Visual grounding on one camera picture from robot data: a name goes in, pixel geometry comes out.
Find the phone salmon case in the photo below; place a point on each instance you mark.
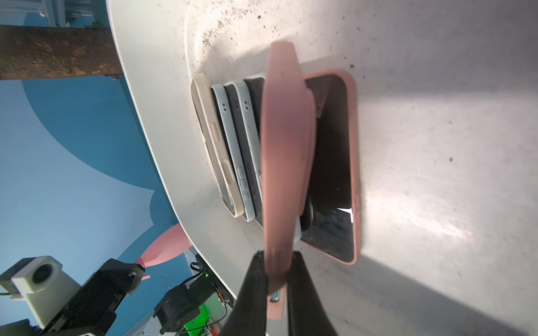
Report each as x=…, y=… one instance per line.
x=331, y=220

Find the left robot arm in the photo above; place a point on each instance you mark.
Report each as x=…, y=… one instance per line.
x=181, y=304

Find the green perforated crate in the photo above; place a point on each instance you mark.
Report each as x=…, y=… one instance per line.
x=200, y=323

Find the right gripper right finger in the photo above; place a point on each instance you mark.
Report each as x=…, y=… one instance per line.
x=306, y=315

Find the pink spray bottle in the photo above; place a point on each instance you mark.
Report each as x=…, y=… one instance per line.
x=172, y=243

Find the phone blue case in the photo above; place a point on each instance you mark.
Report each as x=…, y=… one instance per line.
x=225, y=112

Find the phone coral case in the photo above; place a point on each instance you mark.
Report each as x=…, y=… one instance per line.
x=288, y=127

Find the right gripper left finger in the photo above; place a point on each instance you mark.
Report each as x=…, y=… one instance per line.
x=249, y=316

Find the phone grey case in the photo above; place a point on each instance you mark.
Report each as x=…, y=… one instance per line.
x=243, y=113

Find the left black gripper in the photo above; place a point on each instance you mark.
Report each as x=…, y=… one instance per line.
x=92, y=310

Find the phone cream case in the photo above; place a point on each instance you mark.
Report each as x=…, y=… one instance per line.
x=215, y=144

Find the white plastic storage box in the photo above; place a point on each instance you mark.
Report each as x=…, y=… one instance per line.
x=447, y=124

